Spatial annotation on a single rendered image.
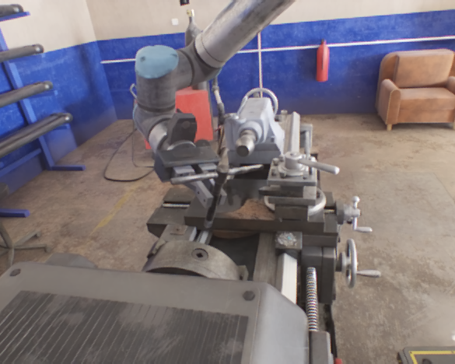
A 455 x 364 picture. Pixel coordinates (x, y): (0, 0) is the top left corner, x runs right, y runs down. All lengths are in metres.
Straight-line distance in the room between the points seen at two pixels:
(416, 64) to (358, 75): 0.78
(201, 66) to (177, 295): 0.53
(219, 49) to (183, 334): 0.57
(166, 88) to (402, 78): 4.43
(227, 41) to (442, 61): 4.45
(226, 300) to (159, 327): 0.09
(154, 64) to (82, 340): 0.51
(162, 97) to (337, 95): 4.66
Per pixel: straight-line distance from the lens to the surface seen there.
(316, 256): 1.31
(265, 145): 1.79
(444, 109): 4.88
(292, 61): 5.16
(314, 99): 5.29
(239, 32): 0.73
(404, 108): 4.70
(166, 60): 0.72
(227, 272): 0.72
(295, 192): 1.13
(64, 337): 0.48
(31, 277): 0.60
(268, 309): 0.44
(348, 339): 2.07
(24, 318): 0.53
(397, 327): 2.19
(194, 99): 3.95
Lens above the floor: 1.68
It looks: 29 degrees down
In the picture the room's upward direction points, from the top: 6 degrees counter-clockwise
